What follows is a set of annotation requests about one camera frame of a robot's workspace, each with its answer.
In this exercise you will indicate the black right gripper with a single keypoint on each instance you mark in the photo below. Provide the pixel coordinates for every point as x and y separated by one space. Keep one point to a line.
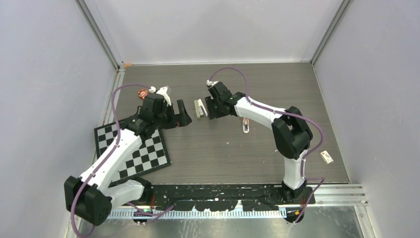
210 101

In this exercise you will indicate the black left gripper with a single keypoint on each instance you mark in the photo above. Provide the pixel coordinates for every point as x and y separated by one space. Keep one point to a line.
179 120

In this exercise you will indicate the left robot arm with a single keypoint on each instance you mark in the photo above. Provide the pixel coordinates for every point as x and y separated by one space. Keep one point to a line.
93 195

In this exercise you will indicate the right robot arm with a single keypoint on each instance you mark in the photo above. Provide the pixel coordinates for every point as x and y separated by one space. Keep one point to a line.
292 135

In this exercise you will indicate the black white checkerboard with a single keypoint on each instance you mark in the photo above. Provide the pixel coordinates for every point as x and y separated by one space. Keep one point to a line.
149 157

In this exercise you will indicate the red snack packet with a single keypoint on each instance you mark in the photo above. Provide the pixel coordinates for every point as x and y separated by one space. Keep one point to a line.
143 93

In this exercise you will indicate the white staple box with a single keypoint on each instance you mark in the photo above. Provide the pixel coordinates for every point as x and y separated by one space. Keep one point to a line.
326 157

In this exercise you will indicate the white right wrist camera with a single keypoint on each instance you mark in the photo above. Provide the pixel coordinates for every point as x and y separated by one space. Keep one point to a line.
210 83

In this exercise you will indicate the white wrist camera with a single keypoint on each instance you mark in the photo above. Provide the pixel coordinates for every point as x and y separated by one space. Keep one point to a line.
164 91
210 83

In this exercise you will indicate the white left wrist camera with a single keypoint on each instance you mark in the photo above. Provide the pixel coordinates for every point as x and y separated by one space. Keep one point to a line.
164 91

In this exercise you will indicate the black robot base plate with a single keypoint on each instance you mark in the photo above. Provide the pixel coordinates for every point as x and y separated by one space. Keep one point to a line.
225 197

